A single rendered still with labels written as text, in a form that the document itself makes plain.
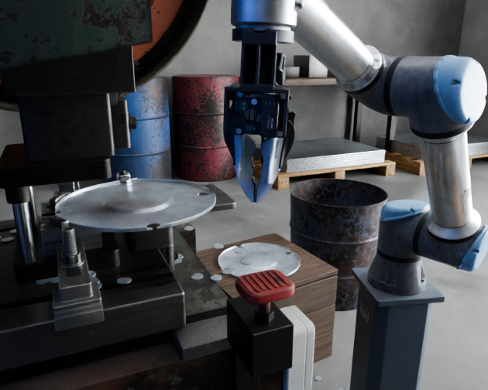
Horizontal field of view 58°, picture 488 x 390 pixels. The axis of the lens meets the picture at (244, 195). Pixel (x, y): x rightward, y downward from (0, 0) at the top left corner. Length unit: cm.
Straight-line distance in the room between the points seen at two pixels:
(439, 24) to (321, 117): 184
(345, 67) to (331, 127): 419
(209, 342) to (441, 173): 58
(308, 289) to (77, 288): 98
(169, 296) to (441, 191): 61
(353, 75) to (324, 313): 94
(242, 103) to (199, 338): 36
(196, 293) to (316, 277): 76
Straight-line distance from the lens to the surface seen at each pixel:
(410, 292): 124
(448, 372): 178
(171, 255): 84
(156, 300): 67
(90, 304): 63
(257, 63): 49
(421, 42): 572
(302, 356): 77
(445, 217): 106
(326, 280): 152
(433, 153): 95
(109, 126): 73
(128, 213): 78
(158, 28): 115
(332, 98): 499
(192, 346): 68
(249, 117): 51
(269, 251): 164
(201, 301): 77
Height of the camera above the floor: 104
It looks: 18 degrees down
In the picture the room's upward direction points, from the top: straight up
